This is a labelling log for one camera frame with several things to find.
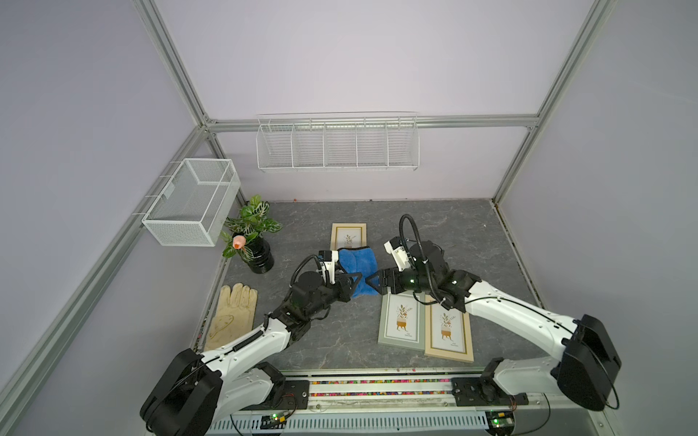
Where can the long white wire shelf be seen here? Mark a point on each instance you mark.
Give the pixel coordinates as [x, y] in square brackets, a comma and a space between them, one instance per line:
[338, 141]

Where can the blue microfibre cloth black trim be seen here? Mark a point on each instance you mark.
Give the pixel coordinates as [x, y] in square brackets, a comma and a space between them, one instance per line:
[362, 260]

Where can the aluminium mounting rail front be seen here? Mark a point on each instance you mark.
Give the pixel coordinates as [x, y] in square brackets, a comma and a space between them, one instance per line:
[376, 388]

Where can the right electronics board green led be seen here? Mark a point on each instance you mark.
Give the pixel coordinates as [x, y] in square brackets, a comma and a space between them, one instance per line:
[500, 422]

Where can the green artificial plant pink flower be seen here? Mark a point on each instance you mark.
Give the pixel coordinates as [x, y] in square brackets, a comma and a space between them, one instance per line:
[244, 235]

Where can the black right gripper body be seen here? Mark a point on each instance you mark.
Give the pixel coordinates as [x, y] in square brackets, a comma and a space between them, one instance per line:
[407, 281]

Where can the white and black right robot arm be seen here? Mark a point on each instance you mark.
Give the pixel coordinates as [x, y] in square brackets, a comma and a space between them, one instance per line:
[581, 361]

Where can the black glossy plant vase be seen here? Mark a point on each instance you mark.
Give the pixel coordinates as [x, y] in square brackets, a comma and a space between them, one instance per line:
[260, 256]

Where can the light wood picture frame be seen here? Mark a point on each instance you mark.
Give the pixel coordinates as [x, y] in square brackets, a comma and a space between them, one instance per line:
[448, 334]

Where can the beige picture frame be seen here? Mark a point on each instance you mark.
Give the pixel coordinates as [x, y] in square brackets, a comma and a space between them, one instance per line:
[348, 235]

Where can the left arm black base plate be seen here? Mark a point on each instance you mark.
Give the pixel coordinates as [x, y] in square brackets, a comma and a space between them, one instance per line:
[286, 395]

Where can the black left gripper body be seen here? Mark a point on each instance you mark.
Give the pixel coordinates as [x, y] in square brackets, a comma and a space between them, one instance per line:
[330, 293]

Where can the green-grey picture frame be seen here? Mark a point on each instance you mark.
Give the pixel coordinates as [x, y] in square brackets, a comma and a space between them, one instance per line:
[402, 322]

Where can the left electronics board green led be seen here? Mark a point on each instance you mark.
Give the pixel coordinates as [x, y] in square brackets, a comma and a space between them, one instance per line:
[273, 422]

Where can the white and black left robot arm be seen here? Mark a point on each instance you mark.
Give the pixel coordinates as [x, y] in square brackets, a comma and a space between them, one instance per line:
[231, 361]

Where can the white wire basket left wall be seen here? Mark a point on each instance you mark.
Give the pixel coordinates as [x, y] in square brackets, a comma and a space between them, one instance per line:
[191, 209]

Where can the electronics board green led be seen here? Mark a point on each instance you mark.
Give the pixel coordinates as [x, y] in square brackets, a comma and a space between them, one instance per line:
[500, 422]
[273, 422]

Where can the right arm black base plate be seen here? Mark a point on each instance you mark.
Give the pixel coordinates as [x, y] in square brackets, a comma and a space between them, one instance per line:
[473, 391]

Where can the white vented cable duct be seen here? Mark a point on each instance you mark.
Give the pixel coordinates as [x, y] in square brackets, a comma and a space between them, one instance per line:
[353, 423]

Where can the aluminium cage frame profiles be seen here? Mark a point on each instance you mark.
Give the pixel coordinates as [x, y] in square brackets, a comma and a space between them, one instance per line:
[30, 378]

